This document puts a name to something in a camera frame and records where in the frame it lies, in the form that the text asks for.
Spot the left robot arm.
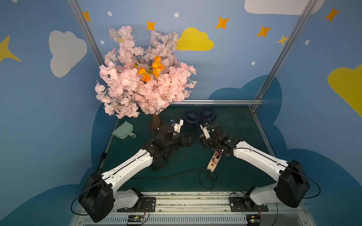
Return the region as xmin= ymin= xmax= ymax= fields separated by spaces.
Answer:
xmin=76 ymin=124 xmax=193 ymax=223

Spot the white red power strip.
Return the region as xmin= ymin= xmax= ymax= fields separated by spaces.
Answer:
xmin=206 ymin=152 xmax=222 ymax=172

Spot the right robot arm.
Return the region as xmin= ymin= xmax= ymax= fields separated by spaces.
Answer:
xmin=200 ymin=122 xmax=310 ymax=211

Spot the mint green dustpan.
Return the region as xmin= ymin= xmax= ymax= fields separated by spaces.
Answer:
xmin=111 ymin=121 xmax=136 ymax=139

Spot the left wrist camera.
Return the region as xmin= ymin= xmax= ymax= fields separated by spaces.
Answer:
xmin=170 ymin=118 xmax=184 ymax=134

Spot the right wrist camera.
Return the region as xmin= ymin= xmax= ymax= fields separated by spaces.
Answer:
xmin=200 ymin=124 xmax=210 ymax=139

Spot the green circuit board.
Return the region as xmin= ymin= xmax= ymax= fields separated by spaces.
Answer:
xmin=127 ymin=215 xmax=145 ymax=224
xmin=246 ymin=215 xmax=261 ymax=226

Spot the left green circuit board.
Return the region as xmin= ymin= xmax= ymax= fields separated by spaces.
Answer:
xmin=127 ymin=215 xmax=145 ymax=224

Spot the right green circuit board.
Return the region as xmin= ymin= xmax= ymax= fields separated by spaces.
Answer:
xmin=246 ymin=215 xmax=261 ymax=226

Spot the dark blue fan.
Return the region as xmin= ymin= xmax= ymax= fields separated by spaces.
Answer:
xmin=183 ymin=110 xmax=200 ymax=125
xmin=199 ymin=106 xmax=217 ymax=123

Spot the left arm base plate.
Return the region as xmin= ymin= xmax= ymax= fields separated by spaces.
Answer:
xmin=117 ymin=197 xmax=156 ymax=212

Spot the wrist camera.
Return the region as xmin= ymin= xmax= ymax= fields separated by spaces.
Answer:
xmin=170 ymin=118 xmax=184 ymax=134
xmin=200 ymin=124 xmax=210 ymax=139

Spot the dark blue fan left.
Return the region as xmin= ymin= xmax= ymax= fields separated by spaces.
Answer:
xmin=183 ymin=110 xmax=200 ymax=125

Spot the aluminium rail frame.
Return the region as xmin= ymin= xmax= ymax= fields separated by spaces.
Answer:
xmin=70 ymin=192 xmax=315 ymax=226

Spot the dark blue fan right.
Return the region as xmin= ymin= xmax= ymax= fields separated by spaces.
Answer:
xmin=199 ymin=106 xmax=217 ymax=123

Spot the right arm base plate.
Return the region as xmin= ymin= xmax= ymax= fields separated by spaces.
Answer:
xmin=229 ymin=197 xmax=269 ymax=213

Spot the pink artificial blossom tree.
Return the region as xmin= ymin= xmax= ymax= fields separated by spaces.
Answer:
xmin=95 ymin=26 xmax=197 ymax=119

